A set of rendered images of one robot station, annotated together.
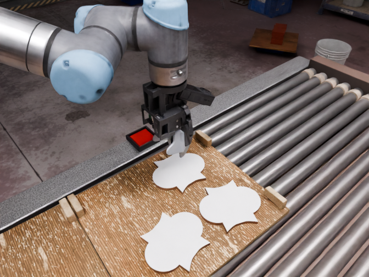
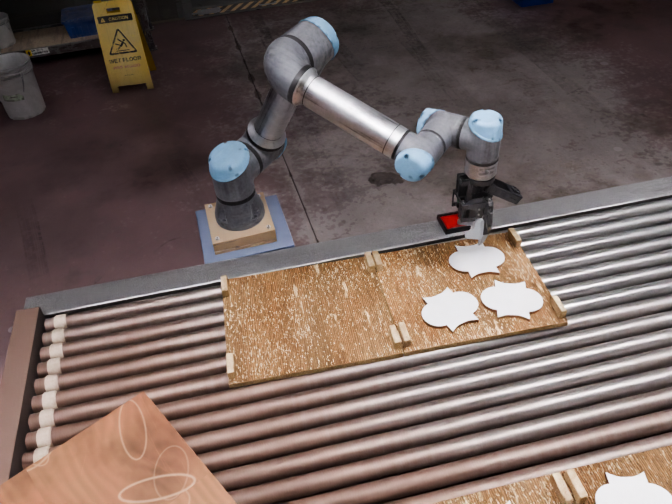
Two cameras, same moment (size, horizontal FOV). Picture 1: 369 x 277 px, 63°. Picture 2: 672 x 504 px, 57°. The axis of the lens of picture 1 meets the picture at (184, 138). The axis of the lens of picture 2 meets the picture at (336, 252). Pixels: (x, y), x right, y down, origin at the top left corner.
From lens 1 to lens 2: 0.94 m
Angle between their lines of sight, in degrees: 22
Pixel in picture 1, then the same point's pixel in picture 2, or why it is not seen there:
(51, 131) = (346, 192)
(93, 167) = (397, 236)
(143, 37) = (463, 141)
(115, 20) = (446, 126)
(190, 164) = (489, 257)
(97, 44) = (428, 145)
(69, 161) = not seen: hidden behind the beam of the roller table
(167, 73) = (476, 170)
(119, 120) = (442, 200)
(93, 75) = (420, 166)
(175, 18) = (489, 134)
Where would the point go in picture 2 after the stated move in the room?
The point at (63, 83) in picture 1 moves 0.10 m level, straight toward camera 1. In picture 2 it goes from (402, 166) to (404, 194)
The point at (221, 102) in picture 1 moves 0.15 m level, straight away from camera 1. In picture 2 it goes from (557, 206) to (575, 181)
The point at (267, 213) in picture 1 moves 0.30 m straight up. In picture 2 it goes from (544, 317) to (568, 222)
